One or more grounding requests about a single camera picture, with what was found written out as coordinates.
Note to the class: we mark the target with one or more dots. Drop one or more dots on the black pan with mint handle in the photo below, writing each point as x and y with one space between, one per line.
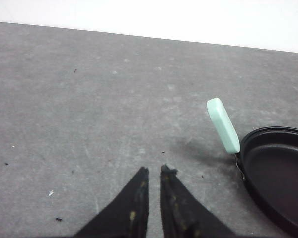
267 159

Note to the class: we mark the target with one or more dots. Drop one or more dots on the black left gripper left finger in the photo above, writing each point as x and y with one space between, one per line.
126 216

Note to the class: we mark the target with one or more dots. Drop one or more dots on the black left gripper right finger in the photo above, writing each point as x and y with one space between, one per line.
182 215

